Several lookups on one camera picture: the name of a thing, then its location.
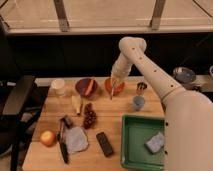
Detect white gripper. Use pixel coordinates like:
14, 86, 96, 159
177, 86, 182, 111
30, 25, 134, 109
110, 59, 131, 91

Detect black remote control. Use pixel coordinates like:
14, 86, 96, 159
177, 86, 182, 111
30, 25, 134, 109
96, 132, 114, 157

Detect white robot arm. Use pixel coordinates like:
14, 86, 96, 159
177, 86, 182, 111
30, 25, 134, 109
111, 37, 213, 171

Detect red bowl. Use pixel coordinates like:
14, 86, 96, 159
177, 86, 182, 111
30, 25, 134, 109
104, 77, 125, 96

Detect purple bowl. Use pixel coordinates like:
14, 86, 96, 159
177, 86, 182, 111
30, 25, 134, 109
75, 78, 98, 98

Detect metal bowl on counter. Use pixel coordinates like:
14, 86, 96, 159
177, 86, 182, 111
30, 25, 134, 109
173, 67, 196, 88

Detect orange carrot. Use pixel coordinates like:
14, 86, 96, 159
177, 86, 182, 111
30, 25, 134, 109
85, 78, 95, 96

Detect light blue cup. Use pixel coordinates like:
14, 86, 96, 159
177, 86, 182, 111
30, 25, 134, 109
132, 96, 145, 111

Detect yellow banana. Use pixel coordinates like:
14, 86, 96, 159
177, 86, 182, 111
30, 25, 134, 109
71, 95, 82, 115

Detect bunch of dark grapes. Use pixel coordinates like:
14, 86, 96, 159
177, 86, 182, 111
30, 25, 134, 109
83, 103, 97, 129

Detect green plastic tray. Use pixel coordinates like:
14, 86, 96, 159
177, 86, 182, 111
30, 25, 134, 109
120, 115, 164, 171

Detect white cup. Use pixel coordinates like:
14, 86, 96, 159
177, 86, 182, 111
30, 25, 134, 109
51, 78, 66, 96

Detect grey blue cloth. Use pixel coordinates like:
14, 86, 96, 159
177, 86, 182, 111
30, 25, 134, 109
65, 127, 89, 154

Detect blue sponge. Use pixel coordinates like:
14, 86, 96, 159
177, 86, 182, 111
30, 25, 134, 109
145, 132, 165, 154

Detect red yellow apple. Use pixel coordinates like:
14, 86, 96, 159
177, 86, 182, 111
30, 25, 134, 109
40, 131, 55, 147

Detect black chair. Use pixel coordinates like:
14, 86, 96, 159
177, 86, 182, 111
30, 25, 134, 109
0, 76, 35, 171

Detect black handled knife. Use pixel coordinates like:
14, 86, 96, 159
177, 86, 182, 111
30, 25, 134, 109
57, 121, 69, 164

